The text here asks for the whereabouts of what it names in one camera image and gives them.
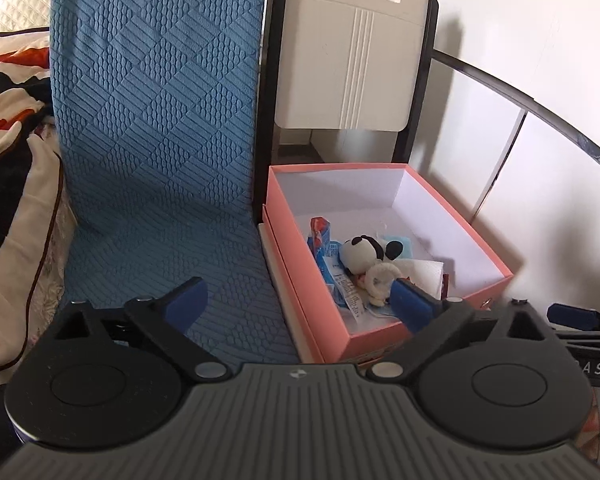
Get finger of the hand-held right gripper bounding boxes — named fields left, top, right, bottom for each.
left=546, top=302, right=600, bottom=332

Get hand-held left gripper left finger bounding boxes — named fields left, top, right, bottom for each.
left=49, top=275, right=234, bottom=381

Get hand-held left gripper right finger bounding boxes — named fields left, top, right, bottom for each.
left=367, top=277, right=557, bottom=381

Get white tissue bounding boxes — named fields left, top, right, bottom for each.
left=392, top=259, right=445, bottom=297

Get white fabric ring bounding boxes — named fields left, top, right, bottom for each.
left=362, top=262, right=405, bottom=307

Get blue face mask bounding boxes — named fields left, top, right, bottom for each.
left=380, top=232, right=414, bottom=261

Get panda plush toy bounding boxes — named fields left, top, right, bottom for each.
left=340, top=234, right=406, bottom=274

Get pink cardboard box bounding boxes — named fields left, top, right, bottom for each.
left=266, top=162, right=515, bottom=364

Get red blue plastic packet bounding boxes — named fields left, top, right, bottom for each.
left=307, top=216, right=369, bottom=321

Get blue textured chair cushion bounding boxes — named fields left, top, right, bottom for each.
left=50, top=0, right=302, bottom=364

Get striped blanket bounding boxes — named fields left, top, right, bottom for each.
left=0, top=30, right=77, bottom=377

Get white folding chair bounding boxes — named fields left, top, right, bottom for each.
left=257, top=0, right=440, bottom=166

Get black metal rail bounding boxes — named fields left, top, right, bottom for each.
left=430, top=47, right=600, bottom=182

